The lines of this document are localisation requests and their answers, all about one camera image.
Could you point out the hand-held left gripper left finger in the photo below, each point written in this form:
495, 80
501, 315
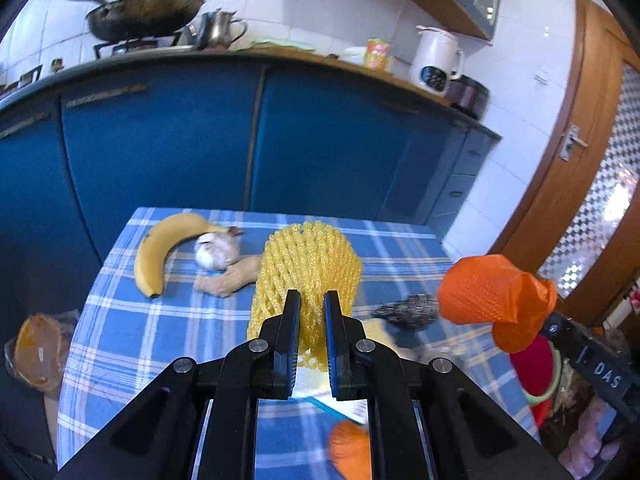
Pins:
289, 345

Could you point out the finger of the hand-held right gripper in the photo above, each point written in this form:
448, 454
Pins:
555, 332

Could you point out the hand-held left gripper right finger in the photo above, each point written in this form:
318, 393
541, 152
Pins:
334, 345

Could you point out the pale yellow sponge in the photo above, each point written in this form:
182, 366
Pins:
377, 332

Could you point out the green-rimmed red basin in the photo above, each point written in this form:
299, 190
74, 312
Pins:
537, 375

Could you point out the yellow foam fruit net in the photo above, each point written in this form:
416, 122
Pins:
300, 260

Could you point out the person's right forearm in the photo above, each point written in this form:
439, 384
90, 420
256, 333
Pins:
580, 455

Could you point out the steel wool scourer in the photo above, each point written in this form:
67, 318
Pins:
415, 312

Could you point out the beige ginger root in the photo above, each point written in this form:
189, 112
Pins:
230, 280

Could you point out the blue checked tablecloth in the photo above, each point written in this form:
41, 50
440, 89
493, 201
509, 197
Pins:
200, 335

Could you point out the white garlic bulb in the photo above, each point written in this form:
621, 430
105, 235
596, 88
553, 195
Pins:
215, 252

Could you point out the wooden door with glass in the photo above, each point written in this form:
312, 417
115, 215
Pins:
590, 170

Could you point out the yellow banana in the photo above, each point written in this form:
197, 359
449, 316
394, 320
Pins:
150, 250

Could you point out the blue kitchen cabinet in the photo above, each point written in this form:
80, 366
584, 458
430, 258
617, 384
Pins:
175, 150

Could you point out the dark rice cooker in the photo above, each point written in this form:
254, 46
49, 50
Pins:
465, 97

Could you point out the white bowl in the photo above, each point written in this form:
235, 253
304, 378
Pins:
355, 55

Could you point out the yellow can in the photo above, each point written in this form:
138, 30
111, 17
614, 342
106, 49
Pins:
378, 54

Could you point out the white soy milk maker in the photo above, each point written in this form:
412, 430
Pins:
435, 62

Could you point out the pale green cutting board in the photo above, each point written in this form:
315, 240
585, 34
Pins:
280, 45

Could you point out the steel kettle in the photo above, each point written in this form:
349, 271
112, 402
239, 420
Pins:
217, 30

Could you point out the gas stove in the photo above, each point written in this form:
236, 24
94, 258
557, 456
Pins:
135, 45

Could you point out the black wok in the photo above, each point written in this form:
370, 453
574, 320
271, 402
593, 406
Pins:
145, 15

